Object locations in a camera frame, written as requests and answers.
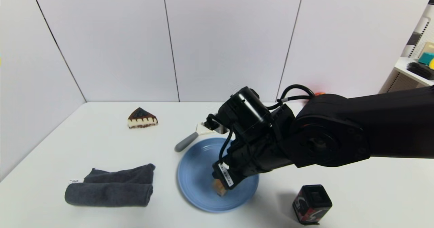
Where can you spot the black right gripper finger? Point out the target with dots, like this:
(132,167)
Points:
(219,187)

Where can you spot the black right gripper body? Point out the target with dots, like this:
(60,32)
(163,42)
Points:
(226,175)

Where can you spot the small brown food piece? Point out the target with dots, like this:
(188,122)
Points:
(219,188)

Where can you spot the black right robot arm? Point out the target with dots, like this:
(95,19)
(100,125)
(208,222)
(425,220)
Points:
(356,129)

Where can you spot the blue plate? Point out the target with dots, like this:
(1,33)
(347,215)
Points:
(200,173)

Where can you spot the yellow object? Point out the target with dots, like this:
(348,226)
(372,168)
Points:
(432,64)

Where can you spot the black pink drink carton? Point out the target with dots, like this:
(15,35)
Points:
(312,204)

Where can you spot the chocolate cream cake slice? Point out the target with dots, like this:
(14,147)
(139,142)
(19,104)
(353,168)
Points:
(142,119)

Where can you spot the rolled dark grey towel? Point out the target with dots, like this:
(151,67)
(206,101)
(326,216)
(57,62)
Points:
(108,190)

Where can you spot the white pegboard shelf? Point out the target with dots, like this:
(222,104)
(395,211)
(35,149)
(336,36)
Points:
(403,77)

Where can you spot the black bristle brush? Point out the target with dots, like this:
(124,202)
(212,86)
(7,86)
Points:
(420,70)

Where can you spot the teal box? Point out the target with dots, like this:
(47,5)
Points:
(426,58)

